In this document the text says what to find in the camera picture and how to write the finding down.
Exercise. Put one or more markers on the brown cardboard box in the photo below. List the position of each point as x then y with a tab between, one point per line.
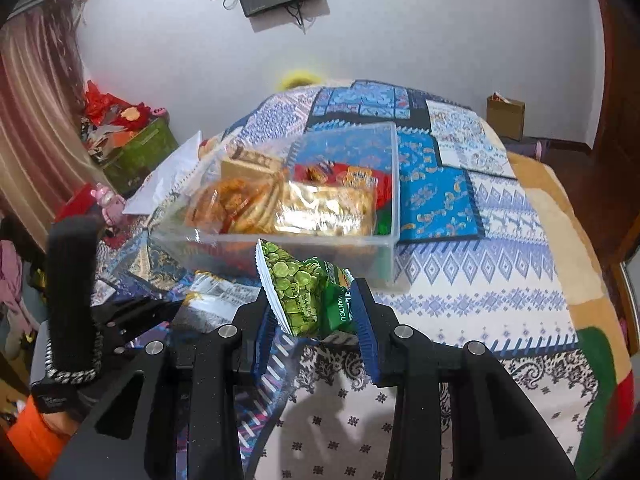
506	116

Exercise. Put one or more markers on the red orange snack bag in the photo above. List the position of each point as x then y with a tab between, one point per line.
338	173

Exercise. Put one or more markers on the clear plastic storage bin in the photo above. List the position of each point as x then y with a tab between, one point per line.
374	146

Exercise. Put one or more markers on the yellow foam tube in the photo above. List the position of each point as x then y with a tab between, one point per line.
298	78

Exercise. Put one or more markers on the red flower plush toy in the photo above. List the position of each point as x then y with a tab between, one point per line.
136	118

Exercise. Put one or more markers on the green storage box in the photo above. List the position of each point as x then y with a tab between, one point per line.
127	167

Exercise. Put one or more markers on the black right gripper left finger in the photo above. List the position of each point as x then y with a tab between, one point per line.
132	432

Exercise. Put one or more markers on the white plastic bag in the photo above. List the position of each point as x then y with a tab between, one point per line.
167	177

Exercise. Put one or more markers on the green pea snack bag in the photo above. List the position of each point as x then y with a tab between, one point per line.
310	298

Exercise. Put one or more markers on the clear bag orange pastry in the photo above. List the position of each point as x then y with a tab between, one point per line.
236	206

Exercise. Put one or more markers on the striped brown curtain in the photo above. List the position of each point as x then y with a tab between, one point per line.
43	161

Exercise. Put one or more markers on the pink plush toy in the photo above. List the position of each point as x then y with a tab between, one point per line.
111	204

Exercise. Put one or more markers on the white barcode snack bag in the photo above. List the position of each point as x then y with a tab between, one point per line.
209	301

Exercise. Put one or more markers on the patchwork patterned bedspread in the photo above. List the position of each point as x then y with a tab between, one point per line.
490	250

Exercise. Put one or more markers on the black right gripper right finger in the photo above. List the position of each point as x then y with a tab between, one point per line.
496	432

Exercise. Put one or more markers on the golden cracker pack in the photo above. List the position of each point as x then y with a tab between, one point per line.
325	210

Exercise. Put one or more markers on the brown wooden door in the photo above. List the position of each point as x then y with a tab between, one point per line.
617	144

